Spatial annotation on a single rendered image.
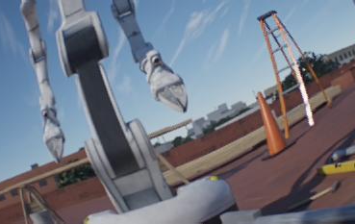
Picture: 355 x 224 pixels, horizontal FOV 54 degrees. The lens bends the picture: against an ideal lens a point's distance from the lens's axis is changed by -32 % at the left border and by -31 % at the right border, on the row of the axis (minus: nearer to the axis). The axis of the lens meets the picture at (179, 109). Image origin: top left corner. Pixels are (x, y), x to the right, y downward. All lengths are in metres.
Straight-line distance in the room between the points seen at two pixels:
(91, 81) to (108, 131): 0.20
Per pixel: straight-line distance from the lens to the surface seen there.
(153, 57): 1.57
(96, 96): 1.57
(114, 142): 1.48
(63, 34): 1.73
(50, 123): 1.57
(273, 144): 4.82
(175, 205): 1.34
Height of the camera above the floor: 0.48
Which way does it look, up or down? 5 degrees up
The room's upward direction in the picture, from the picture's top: 23 degrees counter-clockwise
